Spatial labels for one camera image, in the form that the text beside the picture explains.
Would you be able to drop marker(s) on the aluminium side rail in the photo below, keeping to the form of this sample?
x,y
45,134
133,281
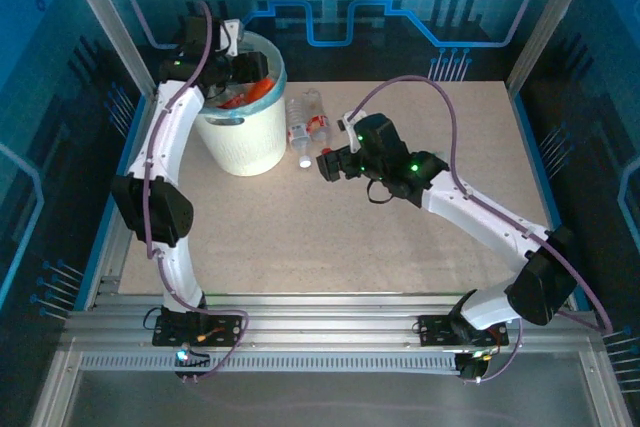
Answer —
x,y
106,272

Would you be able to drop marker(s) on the clear bottle red cap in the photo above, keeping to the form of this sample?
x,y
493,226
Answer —
x,y
317,122

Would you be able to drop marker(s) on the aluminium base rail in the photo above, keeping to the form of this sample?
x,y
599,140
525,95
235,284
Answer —
x,y
325,317

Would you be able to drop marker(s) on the ribbed clear bottle white cap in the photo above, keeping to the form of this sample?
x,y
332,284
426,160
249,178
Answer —
x,y
296,119

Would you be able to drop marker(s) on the aluminium frame post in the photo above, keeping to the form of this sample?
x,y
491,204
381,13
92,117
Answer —
x,y
550,12
100,7

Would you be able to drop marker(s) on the white plastic bin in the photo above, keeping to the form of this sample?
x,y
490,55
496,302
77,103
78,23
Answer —
x,y
245,147

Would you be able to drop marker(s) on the red label plastic bottle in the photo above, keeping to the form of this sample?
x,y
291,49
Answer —
x,y
231,103

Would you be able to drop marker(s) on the orange label bottle gold cap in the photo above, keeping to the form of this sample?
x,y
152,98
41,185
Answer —
x,y
260,89

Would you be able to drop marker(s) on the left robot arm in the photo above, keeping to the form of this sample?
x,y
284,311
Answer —
x,y
170,137

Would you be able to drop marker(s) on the translucent blue bin liner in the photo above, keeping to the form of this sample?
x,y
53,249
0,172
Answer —
x,y
280,89

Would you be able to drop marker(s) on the black base connector box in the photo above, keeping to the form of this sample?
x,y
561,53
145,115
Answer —
x,y
472,369
190,375

